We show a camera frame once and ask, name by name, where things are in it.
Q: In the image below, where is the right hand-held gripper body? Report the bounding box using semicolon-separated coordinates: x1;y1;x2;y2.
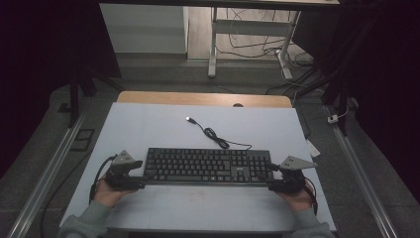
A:
273;155;318;194

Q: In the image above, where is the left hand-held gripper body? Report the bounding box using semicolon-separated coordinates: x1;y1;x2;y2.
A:
104;150;138;191

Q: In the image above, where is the black keyboard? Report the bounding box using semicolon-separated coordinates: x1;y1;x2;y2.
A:
143;147;275;186

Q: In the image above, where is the person's left hand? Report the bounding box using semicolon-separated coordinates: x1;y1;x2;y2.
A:
93;179;137;208

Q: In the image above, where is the white tag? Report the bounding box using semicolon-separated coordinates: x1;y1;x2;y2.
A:
305;139;321;158

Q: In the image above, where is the white board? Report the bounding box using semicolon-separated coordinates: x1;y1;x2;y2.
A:
58;102;337;232

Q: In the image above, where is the black stand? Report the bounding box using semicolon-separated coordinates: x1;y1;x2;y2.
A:
296;59;351;137
67;59;123;128

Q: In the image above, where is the white cabinet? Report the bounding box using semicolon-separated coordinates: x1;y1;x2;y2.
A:
99;3;189;55

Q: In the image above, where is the black curtain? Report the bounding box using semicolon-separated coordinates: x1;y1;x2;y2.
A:
291;0;420;202
0;0;122;179

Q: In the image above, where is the white-legged desk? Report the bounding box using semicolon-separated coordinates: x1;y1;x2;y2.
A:
98;0;341;80

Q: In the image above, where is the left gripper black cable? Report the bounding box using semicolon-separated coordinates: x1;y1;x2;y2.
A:
88;154;118;204

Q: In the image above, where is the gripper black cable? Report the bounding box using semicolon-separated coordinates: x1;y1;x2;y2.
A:
303;178;319;216
88;154;118;204

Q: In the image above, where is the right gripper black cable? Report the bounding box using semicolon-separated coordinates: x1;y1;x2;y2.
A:
303;178;319;216

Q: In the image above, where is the black floor cable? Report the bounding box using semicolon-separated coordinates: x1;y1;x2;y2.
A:
40;150;94;238

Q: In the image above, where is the black keyboard USB cable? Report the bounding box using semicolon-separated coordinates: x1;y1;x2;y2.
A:
185;116;253;151

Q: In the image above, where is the aluminium rail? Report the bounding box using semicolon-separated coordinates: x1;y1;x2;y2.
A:
6;108;90;238
325;105;399;238

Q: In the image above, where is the tangle of floor cables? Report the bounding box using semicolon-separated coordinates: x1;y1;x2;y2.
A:
216;8;315;97

